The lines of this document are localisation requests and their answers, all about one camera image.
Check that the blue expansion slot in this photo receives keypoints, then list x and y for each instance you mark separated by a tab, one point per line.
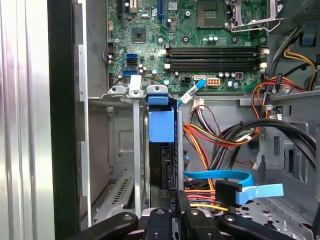
161	12

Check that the black PC case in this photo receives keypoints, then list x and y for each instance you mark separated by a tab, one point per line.
62	125

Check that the metal socket cover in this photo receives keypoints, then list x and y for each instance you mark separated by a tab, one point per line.
252	23

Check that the grey metal disk bay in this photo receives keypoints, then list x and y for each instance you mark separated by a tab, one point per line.
137	150

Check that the black chipset chip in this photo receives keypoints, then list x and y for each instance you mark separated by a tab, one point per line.
139	35

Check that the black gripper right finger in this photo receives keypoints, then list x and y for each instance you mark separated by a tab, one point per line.
240	225

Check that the green motherboard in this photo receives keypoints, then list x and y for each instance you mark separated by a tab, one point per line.
150	37

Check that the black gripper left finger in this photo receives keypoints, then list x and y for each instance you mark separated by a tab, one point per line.
117	225

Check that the grey power supply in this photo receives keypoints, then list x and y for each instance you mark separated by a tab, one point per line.
305	12

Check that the black RAM slot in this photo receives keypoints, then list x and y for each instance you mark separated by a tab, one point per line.
212	63
212	50
212	69
212	56

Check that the beige expansion slot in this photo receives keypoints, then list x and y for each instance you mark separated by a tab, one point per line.
133	5

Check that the black expansion slot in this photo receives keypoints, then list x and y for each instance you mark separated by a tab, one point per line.
120	10

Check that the metal locking lever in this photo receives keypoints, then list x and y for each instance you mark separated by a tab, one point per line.
250	30

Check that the CPU socket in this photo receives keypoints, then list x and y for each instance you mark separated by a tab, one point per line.
211	15

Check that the hard disk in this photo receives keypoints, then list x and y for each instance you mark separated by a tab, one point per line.
160	125

